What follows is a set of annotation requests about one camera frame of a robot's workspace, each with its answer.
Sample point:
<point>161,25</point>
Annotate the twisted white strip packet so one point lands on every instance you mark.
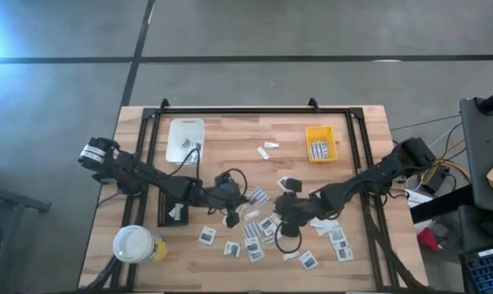
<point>271,145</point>

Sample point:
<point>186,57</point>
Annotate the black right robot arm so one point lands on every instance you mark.
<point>373,173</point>

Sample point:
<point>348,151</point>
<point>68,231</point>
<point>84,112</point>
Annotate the yellow plastic basket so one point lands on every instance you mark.
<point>309,143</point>

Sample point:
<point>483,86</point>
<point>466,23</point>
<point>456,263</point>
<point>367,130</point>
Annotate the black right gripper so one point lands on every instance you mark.
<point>297,208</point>

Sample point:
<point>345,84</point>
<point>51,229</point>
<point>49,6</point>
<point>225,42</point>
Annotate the blue striped bandage packet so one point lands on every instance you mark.
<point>319,150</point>
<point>258,197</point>
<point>251,230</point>

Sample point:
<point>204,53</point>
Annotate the white paper sheet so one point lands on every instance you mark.
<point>418,198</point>

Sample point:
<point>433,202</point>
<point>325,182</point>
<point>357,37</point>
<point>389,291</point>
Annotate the black stand base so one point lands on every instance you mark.
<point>10,200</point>

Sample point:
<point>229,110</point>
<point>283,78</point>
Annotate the red object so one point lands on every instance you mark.
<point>429,239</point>

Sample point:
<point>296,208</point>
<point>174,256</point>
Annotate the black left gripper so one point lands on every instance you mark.
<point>224,198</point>

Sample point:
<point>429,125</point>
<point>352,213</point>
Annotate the plain white gauze packet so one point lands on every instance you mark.
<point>318,224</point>
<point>330,228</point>

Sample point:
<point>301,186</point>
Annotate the dark grey side table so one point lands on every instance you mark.
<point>485,155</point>

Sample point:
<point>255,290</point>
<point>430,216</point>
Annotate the white plastic bin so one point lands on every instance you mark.
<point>181,130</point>

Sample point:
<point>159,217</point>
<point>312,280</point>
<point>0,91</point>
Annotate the black plastic basket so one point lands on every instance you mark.
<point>165,212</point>

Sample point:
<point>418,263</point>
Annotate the black table leg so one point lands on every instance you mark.
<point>442,203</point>

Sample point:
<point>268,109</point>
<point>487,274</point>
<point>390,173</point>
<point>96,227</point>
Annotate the black power adapter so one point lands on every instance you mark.
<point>434,179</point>

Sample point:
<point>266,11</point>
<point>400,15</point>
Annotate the green striped bandage packet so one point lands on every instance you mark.
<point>268,240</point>
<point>241,210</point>

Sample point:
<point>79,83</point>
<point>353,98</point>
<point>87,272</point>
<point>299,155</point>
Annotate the backlit black keyboard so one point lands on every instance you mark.
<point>487,271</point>

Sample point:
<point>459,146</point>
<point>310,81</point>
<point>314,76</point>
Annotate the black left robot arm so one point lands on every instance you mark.
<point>148,179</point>

